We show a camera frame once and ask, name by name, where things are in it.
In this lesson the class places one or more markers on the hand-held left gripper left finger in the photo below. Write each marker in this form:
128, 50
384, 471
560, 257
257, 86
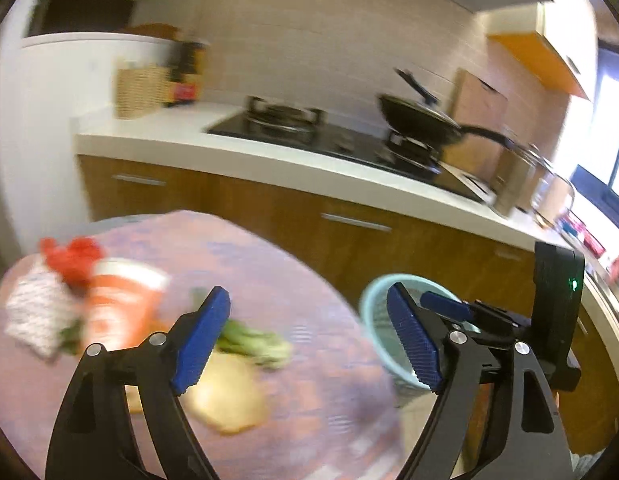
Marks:
202, 340

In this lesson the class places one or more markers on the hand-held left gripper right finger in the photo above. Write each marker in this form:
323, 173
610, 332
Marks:
414, 340

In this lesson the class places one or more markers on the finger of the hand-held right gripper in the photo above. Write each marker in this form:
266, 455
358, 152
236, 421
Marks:
442, 305

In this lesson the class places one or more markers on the steel sink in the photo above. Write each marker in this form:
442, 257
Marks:
607, 292

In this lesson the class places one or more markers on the green leafy vegetable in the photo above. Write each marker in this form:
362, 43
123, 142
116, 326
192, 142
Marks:
254, 342

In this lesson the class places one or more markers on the light blue plastic basket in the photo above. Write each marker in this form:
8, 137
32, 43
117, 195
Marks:
374, 300

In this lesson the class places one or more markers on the yellow potato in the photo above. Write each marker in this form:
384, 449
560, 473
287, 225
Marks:
229, 395

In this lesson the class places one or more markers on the red and blue packet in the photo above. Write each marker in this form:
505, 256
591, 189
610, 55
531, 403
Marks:
584, 240

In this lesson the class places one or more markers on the orange paper cup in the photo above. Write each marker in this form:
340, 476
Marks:
119, 305

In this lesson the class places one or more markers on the round table with pink cloth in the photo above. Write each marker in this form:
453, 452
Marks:
299, 285

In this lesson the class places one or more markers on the steel pot with glass lid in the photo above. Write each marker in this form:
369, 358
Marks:
514, 180

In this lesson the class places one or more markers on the wooden base cabinet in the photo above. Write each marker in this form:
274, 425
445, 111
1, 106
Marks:
269, 210

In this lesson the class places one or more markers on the red tomatoes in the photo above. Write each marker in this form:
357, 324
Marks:
74, 260

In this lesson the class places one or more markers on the white patterned packet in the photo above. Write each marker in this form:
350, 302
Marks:
34, 305

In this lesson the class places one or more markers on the black frying pan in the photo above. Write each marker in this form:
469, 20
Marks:
419, 120

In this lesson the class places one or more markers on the black glass gas stove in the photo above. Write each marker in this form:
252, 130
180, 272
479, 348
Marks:
339, 140

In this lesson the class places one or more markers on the window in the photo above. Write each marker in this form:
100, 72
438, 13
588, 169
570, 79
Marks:
609, 110

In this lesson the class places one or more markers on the wooden cutting board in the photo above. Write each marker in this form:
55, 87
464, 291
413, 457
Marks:
479, 105

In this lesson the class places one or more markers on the black spatula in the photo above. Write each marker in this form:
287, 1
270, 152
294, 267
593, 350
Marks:
414, 85

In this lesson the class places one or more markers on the white refrigerator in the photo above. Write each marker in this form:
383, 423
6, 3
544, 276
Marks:
49, 135

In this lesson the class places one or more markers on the wicker basket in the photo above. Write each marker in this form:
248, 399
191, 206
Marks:
139, 90

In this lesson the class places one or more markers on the dark sauce bottle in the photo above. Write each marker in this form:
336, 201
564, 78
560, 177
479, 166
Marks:
187, 70

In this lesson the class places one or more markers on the white and orange wall cabinet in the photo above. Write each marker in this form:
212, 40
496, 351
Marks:
564, 35

